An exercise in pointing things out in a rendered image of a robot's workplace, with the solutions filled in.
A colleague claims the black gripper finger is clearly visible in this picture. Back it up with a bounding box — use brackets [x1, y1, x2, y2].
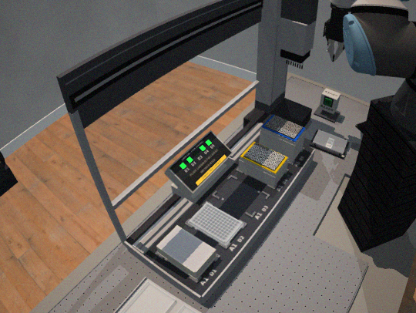
[326, 38, 335, 62]
[333, 42, 345, 62]

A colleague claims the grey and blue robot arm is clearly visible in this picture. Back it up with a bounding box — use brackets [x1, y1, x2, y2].
[330, 0, 416, 134]

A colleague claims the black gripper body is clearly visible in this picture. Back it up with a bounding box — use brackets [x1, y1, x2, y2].
[323, 3, 351, 43]

